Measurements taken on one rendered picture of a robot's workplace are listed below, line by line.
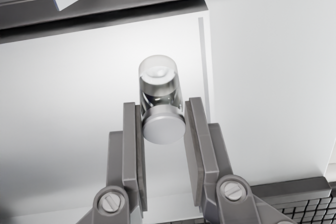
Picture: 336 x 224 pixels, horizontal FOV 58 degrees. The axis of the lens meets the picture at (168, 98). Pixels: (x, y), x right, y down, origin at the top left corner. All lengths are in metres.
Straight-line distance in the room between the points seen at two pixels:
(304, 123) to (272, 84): 0.07
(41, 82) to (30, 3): 0.08
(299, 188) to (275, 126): 0.11
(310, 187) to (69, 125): 0.30
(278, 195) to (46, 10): 0.33
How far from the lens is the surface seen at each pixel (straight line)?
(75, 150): 0.34
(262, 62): 0.28
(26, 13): 0.23
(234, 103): 0.30
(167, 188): 0.39
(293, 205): 0.60
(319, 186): 0.43
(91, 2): 0.22
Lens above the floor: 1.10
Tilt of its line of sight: 50 degrees down
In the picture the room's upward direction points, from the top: 174 degrees clockwise
